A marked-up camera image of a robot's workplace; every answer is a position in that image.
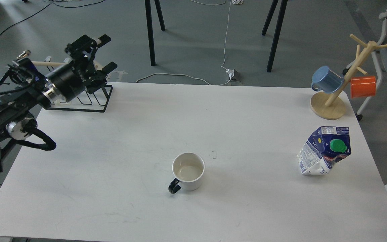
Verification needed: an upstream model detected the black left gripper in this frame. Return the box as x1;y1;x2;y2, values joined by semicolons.
39;34;117;110

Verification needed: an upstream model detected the white mug with black handle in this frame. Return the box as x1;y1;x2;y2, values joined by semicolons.
168;153;205;194

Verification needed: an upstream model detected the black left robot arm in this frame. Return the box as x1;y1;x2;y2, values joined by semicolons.
0;34;117;172

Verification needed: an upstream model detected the blue white milk carton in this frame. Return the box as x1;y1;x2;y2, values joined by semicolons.
297;126;351;176

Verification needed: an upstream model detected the black table leg left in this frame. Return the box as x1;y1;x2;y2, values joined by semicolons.
144;0;166;67

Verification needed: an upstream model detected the black table leg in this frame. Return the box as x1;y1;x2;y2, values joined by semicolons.
144;0;166;67
261;0;288;73

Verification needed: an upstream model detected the white power plug adapter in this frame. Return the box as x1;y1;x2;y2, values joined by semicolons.
225;69;241;82

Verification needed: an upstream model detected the black table leg right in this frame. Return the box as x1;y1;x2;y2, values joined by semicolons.
261;0;288;73

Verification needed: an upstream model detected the blue mug on tree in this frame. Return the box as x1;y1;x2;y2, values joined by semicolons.
311;66;344;94

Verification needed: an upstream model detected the wooden mug tree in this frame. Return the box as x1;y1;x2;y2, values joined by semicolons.
310;34;387;120

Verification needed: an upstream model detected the orange mug on tree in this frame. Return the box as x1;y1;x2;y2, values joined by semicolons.
350;76;377;98

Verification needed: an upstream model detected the black wire mug rack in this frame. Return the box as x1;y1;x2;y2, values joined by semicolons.
32;56;113;112

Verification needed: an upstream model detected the black floor cable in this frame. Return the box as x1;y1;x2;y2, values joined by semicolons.
0;0;105;57

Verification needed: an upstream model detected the white power cable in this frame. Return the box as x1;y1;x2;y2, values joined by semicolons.
136;0;244;86

